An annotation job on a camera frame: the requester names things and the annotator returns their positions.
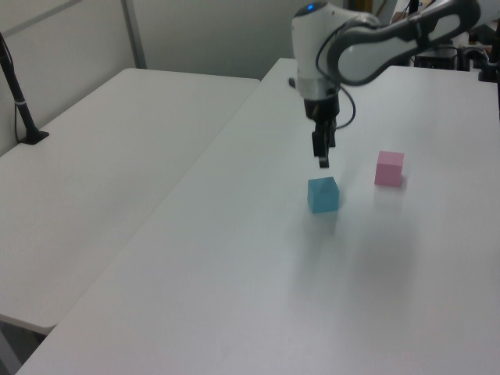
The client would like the yellow board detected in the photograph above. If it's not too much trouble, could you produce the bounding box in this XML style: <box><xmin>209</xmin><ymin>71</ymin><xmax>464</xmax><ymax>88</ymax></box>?
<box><xmin>347</xmin><ymin>0</ymin><xmax>374</xmax><ymax>14</ymax></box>

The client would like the dark grey bar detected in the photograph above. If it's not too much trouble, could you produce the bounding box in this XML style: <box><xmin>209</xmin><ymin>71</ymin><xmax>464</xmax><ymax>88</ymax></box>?
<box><xmin>467</xmin><ymin>23</ymin><xmax>500</xmax><ymax>45</ymax></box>

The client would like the pink cube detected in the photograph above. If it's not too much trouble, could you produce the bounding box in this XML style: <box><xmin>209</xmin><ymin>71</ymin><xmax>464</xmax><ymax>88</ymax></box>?
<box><xmin>373</xmin><ymin>150</ymin><xmax>405</xmax><ymax>187</ymax></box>

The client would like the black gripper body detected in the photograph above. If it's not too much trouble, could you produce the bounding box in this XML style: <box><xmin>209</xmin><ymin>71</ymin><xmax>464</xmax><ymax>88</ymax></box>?
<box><xmin>303</xmin><ymin>95</ymin><xmax>341</xmax><ymax>123</ymax></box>

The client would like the black table clamp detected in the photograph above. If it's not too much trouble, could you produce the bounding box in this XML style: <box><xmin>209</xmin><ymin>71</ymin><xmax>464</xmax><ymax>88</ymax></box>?
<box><xmin>477</xmin><ymin>35</ymin><xmax>500</xmax><ymax>83</ymax></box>

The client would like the blue cube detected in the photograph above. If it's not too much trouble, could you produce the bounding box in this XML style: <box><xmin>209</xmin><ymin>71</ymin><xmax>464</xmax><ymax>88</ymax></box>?
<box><xmin>307</xmin><ymin>176</ymin><xmax>341</xmax><ymax>214</ymax></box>

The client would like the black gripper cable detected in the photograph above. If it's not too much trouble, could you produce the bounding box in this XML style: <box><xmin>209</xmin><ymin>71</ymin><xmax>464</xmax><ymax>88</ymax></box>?
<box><xmin>314</xmin><ymin>16</ymin><xmax>357</xmax><ymax>130</ymax></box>

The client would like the black equipment box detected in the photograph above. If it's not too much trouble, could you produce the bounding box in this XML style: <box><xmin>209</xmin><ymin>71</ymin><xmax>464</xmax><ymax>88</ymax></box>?
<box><xmin>413</xmin><ymin>45</ymin><xmax>459</xmax><ymax>71</ymax></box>

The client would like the black camera stand pole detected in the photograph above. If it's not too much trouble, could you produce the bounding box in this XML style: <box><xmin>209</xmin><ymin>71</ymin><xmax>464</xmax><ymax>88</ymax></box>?
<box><xmin>0</xmin><ymin>32</ymin><xmax>50</xmax><ymax>146</ymax></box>

